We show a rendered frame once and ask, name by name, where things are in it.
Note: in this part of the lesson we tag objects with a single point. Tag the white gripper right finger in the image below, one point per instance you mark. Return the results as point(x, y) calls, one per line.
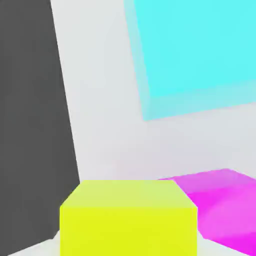
point(210, 249)

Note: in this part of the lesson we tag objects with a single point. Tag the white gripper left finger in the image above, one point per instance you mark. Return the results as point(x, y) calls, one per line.
point(47, 249)

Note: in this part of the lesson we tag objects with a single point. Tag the small yellow cube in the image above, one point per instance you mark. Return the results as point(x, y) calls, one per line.
point(128, 224)

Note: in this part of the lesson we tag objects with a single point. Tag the small magenta cube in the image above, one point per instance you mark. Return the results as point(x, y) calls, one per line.
point(228, 208)

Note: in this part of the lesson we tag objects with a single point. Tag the large cyan box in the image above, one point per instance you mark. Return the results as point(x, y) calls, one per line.
point(196, 52)

